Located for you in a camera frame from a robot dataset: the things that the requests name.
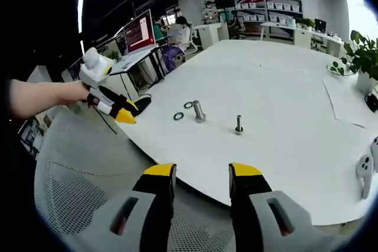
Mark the white cabinet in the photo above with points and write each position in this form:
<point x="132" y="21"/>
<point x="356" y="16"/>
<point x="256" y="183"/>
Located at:
<point x="211" y="33"/>

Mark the computer monitor with red screen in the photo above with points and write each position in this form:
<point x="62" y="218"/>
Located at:
<point x="138" y="32"/>

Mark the small metal washer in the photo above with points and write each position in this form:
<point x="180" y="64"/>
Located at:
<point x="236" y="130"/>

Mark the white storage shelf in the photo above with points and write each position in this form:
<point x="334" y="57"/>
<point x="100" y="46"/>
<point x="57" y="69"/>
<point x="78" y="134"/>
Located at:
<point x="265" y="13"/>

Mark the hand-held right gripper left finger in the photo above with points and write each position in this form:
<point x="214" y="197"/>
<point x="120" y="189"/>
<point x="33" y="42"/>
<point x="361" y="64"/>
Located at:
<point x="153" y="204"/>

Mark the small green desk plant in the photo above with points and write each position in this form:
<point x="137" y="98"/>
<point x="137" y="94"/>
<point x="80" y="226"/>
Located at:
<point x="307" y="22"/>

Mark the white handheld controller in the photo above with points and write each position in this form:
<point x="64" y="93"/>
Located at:
<point x="375" y="153"/>
<point x="365" y="172"/>

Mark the rows of white storage bins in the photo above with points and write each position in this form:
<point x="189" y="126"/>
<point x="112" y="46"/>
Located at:
<point x="277" y="6"/>

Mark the small black monitor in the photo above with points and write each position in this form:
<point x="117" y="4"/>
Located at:
<point x="320" y="24"/>

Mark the black computer mouse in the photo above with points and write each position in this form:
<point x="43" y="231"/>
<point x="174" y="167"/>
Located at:
<point x="144" y="105"/>

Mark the purple cloth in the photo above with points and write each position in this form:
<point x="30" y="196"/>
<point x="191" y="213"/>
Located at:
<point x="169" y="57"/>

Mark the white monitor desk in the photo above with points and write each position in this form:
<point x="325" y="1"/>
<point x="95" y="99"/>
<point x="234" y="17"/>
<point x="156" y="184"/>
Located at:
<point x="127" y="63"/>

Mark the black round device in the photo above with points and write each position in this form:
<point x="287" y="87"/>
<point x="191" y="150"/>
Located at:
<point x="371" y="102"/>

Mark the white office chair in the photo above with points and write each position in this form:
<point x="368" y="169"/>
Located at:
<point x="192" y="39"/>

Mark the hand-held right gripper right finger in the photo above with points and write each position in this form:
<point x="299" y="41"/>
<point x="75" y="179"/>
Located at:
<point x="251" y="204"/>

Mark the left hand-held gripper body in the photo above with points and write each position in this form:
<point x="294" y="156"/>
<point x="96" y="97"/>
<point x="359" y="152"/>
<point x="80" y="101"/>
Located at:
<point x="94" y="70"/>

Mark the person's left hand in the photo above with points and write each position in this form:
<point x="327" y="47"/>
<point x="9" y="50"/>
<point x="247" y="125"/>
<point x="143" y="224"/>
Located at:
<point x="75" y="94"/>

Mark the large black washer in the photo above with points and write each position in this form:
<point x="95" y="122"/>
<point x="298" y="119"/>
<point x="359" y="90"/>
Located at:
<point x="185" y="105"/>
<point x="174" y="116"/>

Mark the large potted green plant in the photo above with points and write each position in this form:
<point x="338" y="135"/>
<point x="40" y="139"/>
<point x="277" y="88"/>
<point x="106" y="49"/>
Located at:
<point x="364" y="54"/>

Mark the small plant beside monitor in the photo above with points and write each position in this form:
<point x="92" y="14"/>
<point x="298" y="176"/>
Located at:
<point x="113" y="55"/>

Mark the white ceiling light strip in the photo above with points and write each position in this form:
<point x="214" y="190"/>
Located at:
<point x="81" y="4"/>

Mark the black monitor on stand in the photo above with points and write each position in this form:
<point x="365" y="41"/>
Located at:
<point x="225" y="2"/>

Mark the large metal threaded stud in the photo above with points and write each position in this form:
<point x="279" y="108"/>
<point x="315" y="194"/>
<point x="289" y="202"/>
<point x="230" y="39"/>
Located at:
<point x="198" y="111"/>

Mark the white paper sheet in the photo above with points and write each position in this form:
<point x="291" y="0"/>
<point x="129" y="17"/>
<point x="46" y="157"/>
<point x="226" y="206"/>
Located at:
<point x="345" y="101"/>

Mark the grey mesh chair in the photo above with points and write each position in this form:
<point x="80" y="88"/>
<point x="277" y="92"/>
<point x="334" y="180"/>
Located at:
<point x="76" y="160"/>

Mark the long white desk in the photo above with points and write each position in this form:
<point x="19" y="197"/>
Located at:
<point x="302" y="38"/>

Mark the small plant in glass dish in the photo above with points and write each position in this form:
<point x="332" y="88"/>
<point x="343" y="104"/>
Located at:
<point x="338" y="67"/>

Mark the small metal threaded stud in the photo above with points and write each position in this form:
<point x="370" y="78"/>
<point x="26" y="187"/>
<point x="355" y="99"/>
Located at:
<point x="238" y="122"/>

